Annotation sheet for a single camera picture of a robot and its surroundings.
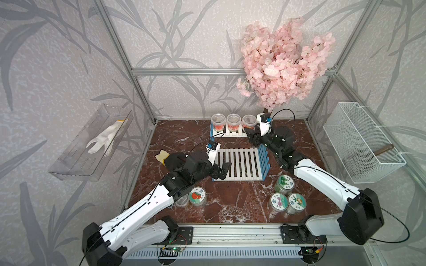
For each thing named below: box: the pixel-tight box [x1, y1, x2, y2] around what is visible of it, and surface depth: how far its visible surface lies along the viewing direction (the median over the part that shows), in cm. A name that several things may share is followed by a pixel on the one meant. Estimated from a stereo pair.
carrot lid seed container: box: [285, 192, 307, 216], surface depth 77 cm
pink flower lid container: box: [268, 192, 289, 214], surface depth 77 cm
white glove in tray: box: [85, 118, 129, 157], surface depth 68 cm
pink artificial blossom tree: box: [236, 18, 336, 113], surface depth 75 cm
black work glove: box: [155, 149, 170, 167], surface depth 102 cm
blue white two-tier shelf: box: [209, 123, 271, 182], surface depth 94 cm
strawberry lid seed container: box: [188, 186, 207, 207], surface depth 79 cm
